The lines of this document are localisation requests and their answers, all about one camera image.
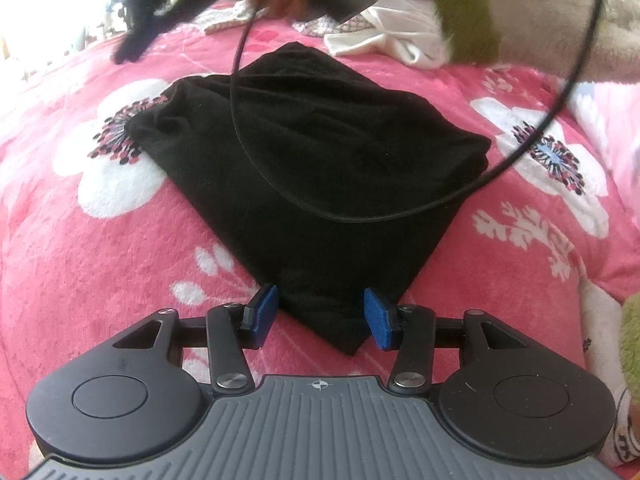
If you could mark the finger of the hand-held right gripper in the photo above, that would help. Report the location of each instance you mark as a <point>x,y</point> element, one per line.
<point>132,47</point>

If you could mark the pink floral blanket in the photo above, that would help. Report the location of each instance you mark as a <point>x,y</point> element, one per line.
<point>75,260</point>

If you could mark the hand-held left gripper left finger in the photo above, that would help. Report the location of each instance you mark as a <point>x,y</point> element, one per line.
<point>264,316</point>

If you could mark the black t-shirt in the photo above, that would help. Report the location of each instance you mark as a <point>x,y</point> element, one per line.
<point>325,160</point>

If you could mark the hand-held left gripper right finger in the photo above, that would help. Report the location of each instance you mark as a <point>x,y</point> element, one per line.
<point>377,317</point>

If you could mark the white cloth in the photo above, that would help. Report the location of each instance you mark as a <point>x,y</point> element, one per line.
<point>395,35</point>

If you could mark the person's green fuzzy clothing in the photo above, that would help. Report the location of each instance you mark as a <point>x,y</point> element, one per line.
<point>631,340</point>

